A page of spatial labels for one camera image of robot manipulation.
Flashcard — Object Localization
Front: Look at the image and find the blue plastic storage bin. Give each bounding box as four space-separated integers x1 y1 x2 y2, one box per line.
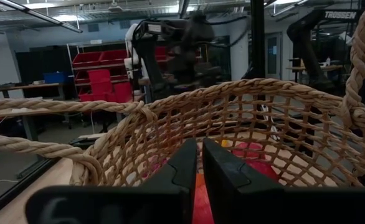
43 72 75 85

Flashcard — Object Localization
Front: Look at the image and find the background workbench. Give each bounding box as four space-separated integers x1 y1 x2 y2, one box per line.
0 81 77 101

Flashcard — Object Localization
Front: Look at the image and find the black cabinet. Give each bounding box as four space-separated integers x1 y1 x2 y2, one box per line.
15 46 74 84

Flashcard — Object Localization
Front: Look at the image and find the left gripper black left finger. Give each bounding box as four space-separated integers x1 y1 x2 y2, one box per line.
25 138 198 224

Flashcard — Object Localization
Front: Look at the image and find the glass door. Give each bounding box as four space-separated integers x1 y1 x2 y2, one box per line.
265 32 283 80

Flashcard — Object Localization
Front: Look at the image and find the red plastic storage bin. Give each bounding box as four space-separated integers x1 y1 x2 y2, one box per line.
72 51 103 68
100 49 129 65
113 82 134 103
87 68 111 94

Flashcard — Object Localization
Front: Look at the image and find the dark red pomegranate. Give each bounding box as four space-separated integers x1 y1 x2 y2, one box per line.
143 154 173 180

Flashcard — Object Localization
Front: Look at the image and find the metal shelf rack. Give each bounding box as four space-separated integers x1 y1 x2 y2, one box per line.
65 42 140 103

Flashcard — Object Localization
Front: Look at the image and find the plain red apple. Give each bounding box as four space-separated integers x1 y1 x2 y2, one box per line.
232 142 280 182

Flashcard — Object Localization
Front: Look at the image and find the background wooden table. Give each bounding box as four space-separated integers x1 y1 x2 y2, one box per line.
285 63 345 74

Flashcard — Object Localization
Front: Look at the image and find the woven wicker basket with handles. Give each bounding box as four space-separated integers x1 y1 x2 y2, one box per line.
0 0 365 190

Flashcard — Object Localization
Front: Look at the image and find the black vertical post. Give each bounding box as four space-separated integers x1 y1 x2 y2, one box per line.
250 0 266 80

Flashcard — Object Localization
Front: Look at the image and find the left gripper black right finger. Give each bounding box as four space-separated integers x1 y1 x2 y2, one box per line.
202 138 365 224

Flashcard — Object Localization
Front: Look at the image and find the black aluminium table frame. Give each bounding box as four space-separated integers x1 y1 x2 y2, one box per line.
0 157 62 220

